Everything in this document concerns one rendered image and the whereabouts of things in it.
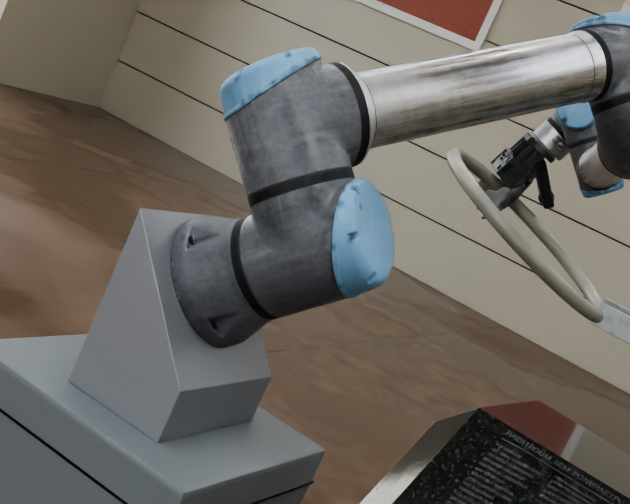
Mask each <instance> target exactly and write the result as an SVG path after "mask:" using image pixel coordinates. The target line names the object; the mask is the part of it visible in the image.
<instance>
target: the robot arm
mask: <svg viewBox="0 0 630 504"><path fill-rule="evenodd" d="M220 98H221V103H222V108H223V113H224V117H223V119H224V121H225V122H226V126H227V129H228V133H229V136H230V139H231V143H232V147H233V150H234V154H235V157H236V161H237V164H238V168H239V171H240V175H241V178H242V182H243V185H244V189H245V192H246V196H247V199H248V202H249V206H250V210H251V213H252V215H249V216H246V217H243V218H240V219H236V218H222V217H208V216H205V217H199V218H196V219H193V220H190V221H187V222H185V223H184V224H182V225H181V226H180V227H179V228H178V230H177V232H176V233H175V236H174V238H173V242H172V246H171V255H170V265H171V275H172V281H173V286H174V289H175V293H176V296H177V299H178V302H179V304H180V307H181V309H182V311H183V313H184V315H185V317H186V319H187V320H188V322H189V324H190V325H191V327H192V328H193V329H194V331H195V332H196V333H197V334H198V335H199V336H200V337H201V338H202V339H203V340H204V341H206V342H207V343H209V344H210V345H212V346H215V347H219V348H226V347H230V346H233V345H237V344H240V343H242V342H244V341H245V340H247V339H248V338H249V337H250V336H252V335H253V334H254V333H255V332H257V331H258V330H259V329H260V328H262V327H263V326H264V325H265V324H267V323H268V322H269V321H271V320H273V319H277V318H281V317H284V316H288V315H291V314H295V313H298V312H302V311H305V310H309V309H312V308H316V307H319V306H323V305H326V304H330V303H333V302H337V301H340V300H344V299H347V298H355V297H357V296H359V295H360V294H362V293H365V292H367V291H370V290H372V289H375V288H377V287H379V286H381V285H382V284H383V283H384V282H385V281H386V280H387V278H388V277H389V275H390V272H391V270H392V266H393V261H394V235H393V232H392V229H391V226H392V224H391V219H390V216H389V212H388V209H387V207H386V204H385V202H384V199H383V197H382V195H381V194H380V192H379V190H378V189H376V188H374V184H373V183H372V182H370V181H369V180H367V179H362V178H356V179H355V176H354V173H353V170H352V167H355V166H357V165H359V164H361V163H362V162H363V161H364V159H365V158H366V156H367V154H368V152H369V149H372V148H376V147H381V146H385V145H390V144H394V143H399V142H404V141H408V140H413V139H417V138H422V137H426V136H431V135H435V134H440V133H444V132H449V131H454V130H458V129H463V128H467V127H472V126H476V125H481V124H485V123H490V122H494V121H499V120H504V119H508V118H513V117H517V116H522V115H526V114H531V113H535V112H540V111H544V110H549V109H554V108H556V112H555V113H554V114H553V115H552V116H551V117H549V118H548V119H547V120H546V121H545V122H544V123H542V124H541V125H540V126H539V127H538V128H537V129H536V130H535V131H534V132H533V133H534V135H535V136H536V138H535V137H532V136H531V135H530V134H529V133H528V132H527V133H526V134H525V135H524V136H523V137H522V138H521V139H519V140H518V141H517V142H516V143H515V144H514V145H513V146H512V147H511V148H510V149H508V148H505V149H504V150H503V151H502V152H501V153H500V154H499V155H498V156H497V157H495V158H494V159H493V160H492V161H491V162H490V163H491V164H492V167H493V169H494V170H495V172H496V174H497V175H498V176H499V177H500V178H499V179H500V180H501V181H502V182H503V183H504V184H505V185H506V186H503V187H501V188H500V189H499V190H498V191H493V190H491V189H490V188H489V187H488V186H487V185H486V184H485V183H484V182H483V181H479V182H478V184H479V186H480V187H481V188H482V190H483V191H484V192H485V193H486V195H487V196H488V197H489V198H490V200H491V201H492V202H493V203H494V205H495V206H496V207H497V208H498V209H499V211H502V210H503V209H505V208H507V207H508V206H509V205H511V204H512V203H513V202H514V201H516V200H517V199H518V198H519V197H520V196H521V195H522V193H523V192H524V191H525V190H526V189H527V188H528V187H529V186H530V185H531V184H532V182H533V180H534V179H535V178H536V181H537V186H538V191H539V195H538V200H539V202H540V203H541V204H542V205H543V207H544V208H545V209H548V208H552V207H554V194H553V192H552V190H551V185H550V180H549V175H548V170H547V165H546V162H545V160H544V158H546V159H547V160H548V161H549V162H550V163H552V162H553V161H554V160H555V158H556V159H557V160H559V161H560V160H561V159H563V158H564V157H565V156H566V155H567V154H568V153H569V152H570V156H571V159H572V162H573V166H574V169H575V172H576V176H577V179H578V182H579V189H580V191H581V192H582V195H583V196H584V197H585V198H592V197H596V196H600V195H604V194H608V193H611V192H614V191H617V190H620V189H622V188H623V186H624V182H623V181H624V179H629V180H630V13H629V12H611V13H605V14H603V15H600V16H598V15H596V16H593V17H589V18H586V19H584V20H581V21H579V22H577V23H576V24H574V25H573V26H572V27H571V28H570V29H569V32H568V34H565V35H560V36H554V37H549V38H543V39H538V40H532V41H527V42H521V43H516V44H510V45H504V46H499V47H493V48H488V49H482V50H477V51H471V52H466V53H460V54H455V55H449V56H444V57H438V58H433V59H427V60H421V61H416V62H411V63H405V64H400V65H394V66H389V67H383V68H377V69H372V70H366V71H361V72H354V71H353V70H351V69H350V68H349V67H348V66H347V65H345V64H343V63H341V62H332V63H327V64H322V62H321V55H320V54H318V52H317V50H316V49H315V48H311V47H303V48H297V49H293V50H288V51H286V52H283V53H278V54H275V55H272V56H270V57H267V58H264V59H262V60H259V61H257V62H255V63H253V64H250V65H248V66H246V67H244V68H243V69H241V70H239V71H237V72H236V73H234V74H233V75H231V76H230V77H229V78H227V79H226V80H225V82H224V83H223V84H222V86H221V89H220ZM535 153H536V154H535ZM500 155H502V156H500ZM499 156H500V157H499ZM498 157H499V158H498ZM497 158H498V159H497ZM496 159H497V160H496ZM495 160H496V161H495ZM509 188H511V191H510V189H509Z"/></svg>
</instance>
